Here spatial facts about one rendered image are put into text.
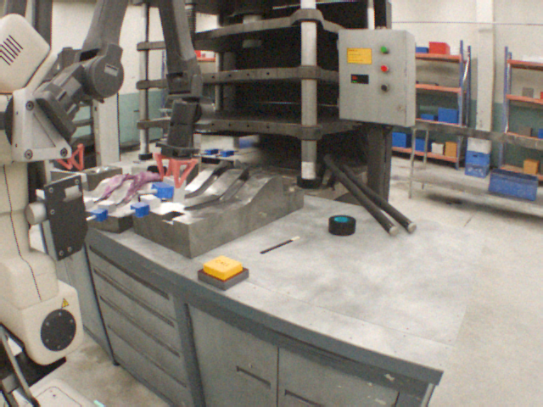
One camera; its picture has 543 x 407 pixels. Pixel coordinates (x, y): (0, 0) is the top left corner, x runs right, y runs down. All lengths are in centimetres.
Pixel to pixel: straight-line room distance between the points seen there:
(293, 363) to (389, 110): 102
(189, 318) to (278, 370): 29
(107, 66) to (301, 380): 75
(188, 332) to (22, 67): 79
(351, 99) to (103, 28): 110
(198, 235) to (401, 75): 97
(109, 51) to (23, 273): 45
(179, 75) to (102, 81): 29
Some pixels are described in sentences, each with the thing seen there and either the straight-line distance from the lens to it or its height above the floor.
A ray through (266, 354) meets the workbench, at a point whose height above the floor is 62.
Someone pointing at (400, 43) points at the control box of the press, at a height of 141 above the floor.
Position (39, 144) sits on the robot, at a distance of 60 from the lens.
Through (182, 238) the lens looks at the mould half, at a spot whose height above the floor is 85.
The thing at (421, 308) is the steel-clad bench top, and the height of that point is 80.
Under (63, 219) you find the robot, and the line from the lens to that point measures 77.
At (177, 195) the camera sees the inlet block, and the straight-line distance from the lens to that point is 91.
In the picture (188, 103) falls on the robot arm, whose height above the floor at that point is 117.
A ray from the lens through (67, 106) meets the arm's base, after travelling 61.
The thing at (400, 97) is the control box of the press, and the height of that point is 119.
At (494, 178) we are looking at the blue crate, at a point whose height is 41.
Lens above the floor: 119
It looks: 17 degrees down
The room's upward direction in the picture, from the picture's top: straight up
